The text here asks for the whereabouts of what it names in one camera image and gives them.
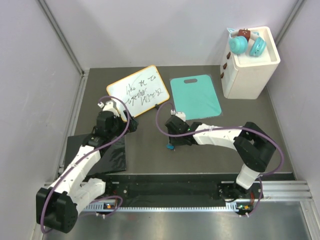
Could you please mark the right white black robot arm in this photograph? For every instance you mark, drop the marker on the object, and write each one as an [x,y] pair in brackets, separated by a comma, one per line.
[251,144]

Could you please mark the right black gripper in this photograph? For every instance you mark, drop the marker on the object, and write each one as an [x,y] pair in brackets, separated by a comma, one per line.
[173,141]

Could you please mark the teal cat ear headphones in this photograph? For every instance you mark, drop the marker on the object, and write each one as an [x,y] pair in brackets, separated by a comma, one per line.
[239,45]

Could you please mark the yellow framed whiteboard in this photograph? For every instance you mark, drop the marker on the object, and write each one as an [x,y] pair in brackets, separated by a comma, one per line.
[139,92]

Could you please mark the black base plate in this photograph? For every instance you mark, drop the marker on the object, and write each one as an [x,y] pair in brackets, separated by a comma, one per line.
[217,191]

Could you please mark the brown toy cube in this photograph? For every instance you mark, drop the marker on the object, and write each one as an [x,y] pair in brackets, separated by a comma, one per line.
[244,33]

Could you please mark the teal cutting board mat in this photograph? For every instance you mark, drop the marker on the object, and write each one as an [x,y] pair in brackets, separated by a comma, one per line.
[195,96]

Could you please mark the black glossy mat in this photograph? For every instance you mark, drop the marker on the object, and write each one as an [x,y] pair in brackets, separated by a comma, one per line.
[113,160]

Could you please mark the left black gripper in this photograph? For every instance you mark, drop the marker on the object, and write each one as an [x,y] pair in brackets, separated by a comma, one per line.
[123,125]

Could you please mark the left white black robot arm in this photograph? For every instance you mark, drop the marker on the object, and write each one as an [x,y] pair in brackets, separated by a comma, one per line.
[58,207]

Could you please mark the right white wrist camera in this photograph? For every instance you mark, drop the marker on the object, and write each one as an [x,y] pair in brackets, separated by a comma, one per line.
[178,114]

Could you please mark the blue heart eraser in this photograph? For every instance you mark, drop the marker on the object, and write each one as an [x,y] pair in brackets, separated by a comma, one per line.
[170,146]

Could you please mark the grey slotted cable duct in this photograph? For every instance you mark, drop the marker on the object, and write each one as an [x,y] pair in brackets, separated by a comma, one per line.
[101,207]

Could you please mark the white drawer cabinet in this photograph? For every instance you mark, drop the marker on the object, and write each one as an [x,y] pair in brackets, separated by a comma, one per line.
[244,76]

